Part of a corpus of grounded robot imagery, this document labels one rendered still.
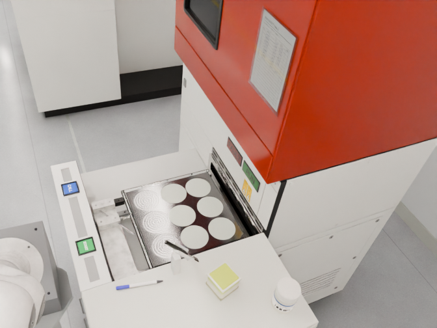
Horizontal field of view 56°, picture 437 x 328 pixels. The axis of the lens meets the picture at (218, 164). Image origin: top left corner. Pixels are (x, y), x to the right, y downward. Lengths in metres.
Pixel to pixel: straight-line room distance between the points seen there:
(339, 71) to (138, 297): 0.85
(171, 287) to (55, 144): 2.08
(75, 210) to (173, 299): 0.48
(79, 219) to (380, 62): 1.05
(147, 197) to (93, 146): 1.60
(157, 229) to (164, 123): 1.90
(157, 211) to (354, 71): 0.85
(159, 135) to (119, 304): 2.09
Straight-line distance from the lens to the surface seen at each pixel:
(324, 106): 1.14
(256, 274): 1.37
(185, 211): 1.56
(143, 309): 1.29
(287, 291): 1.25
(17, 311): 0.60
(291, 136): 1.15
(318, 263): 1.97
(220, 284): 1.25
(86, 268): 1.37
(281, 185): 1.29
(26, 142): 3.28
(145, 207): 1.57
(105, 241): 1.52
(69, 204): 1.53
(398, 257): 2.91
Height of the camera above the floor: 2.12
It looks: 45 degrees down
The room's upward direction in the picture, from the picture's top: 9 degrees clockwise
